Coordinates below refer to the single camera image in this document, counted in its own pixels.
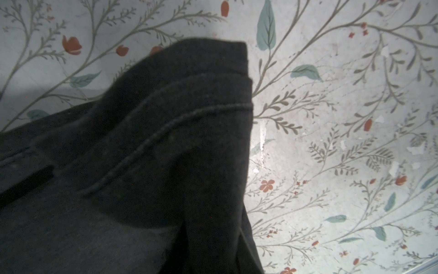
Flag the dark grey long pants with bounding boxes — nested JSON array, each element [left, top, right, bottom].
[[1, 38, 263, 274]]

